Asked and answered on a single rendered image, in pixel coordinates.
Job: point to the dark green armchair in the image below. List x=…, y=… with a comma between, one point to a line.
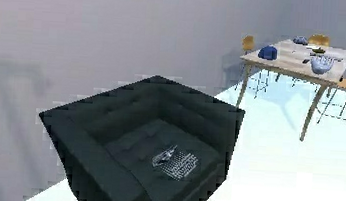
x=122, y=125

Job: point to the dark blue rounded object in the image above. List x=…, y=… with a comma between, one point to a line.
x=268, y=53

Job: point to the pale wooden dining table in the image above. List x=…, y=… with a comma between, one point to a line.
x=297, y=62

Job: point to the small black remote control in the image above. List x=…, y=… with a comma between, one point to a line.
x=305, y=61

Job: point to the small blue lumpy object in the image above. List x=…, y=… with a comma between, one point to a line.
x=300, y=40

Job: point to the pale blue hand-shaped bowl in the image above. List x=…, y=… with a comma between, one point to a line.
x=321, y=65

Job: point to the dark flat dish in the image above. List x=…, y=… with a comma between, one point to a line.
x=318, y=50

